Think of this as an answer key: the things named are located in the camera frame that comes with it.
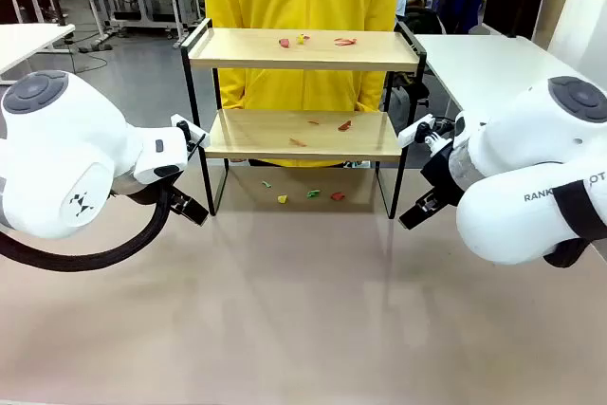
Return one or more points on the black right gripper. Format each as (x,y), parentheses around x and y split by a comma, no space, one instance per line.
(446,172)

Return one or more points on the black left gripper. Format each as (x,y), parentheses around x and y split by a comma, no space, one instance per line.
(174,198)

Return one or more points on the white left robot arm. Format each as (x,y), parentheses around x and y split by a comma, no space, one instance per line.
(57,153)

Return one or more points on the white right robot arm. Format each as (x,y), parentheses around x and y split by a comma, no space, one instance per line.
(512,163)

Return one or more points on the yellow paper scrap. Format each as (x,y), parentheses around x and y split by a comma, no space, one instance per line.
(282,198)
(301,38)

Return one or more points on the black office chair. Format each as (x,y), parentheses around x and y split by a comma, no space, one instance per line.
(412,92)

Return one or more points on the orange paper scrap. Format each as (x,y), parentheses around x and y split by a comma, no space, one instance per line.
(297,141)

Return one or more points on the large white desk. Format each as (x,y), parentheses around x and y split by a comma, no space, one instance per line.
(474,59)

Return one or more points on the black bag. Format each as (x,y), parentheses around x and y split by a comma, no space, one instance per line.
(422,21)

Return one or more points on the white board panel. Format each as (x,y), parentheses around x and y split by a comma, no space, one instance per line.
(588,11)

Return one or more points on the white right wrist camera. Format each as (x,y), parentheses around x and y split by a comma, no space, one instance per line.
(408,135)

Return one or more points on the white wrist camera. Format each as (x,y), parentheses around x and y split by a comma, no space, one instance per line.
(179,121)
(408,135)

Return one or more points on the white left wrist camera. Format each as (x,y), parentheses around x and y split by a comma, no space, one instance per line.
(179,121)

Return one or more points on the black frame wooden shelf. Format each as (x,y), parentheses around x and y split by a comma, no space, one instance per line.
(294,63)

